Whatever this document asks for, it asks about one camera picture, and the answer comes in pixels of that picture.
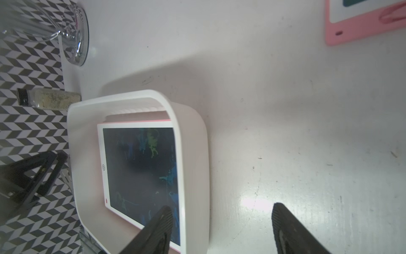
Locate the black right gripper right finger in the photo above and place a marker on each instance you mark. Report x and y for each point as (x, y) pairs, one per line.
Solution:
(291, 236)

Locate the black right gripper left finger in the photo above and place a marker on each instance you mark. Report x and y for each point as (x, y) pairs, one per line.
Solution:
(155, 237)

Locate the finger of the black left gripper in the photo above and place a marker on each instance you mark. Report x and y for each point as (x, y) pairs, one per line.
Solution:
(25, 182)

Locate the white plastic storage box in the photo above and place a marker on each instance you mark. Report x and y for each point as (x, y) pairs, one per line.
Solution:
(110, 231)

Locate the pink writing tablet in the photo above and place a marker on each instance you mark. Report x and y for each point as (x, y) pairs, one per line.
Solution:
(139, 169)
(346, 21)

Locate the glass spice jar black lid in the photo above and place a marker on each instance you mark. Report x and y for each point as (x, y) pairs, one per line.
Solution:
(47, 99)

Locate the chrome wire jewelry stand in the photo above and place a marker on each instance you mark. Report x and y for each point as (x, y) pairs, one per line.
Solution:
(29, 21)

